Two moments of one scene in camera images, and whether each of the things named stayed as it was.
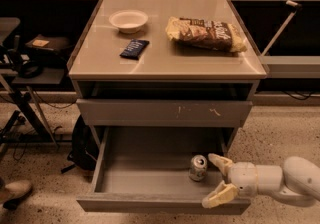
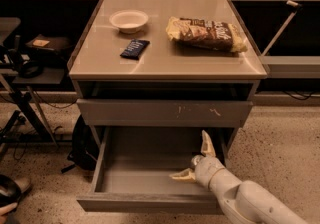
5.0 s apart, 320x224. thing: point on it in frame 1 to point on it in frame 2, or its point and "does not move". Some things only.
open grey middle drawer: (146, 170) does not move
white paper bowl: (128, 20) does not move
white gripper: (242, 175) to (204, 171)
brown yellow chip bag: (206, 33) does not move
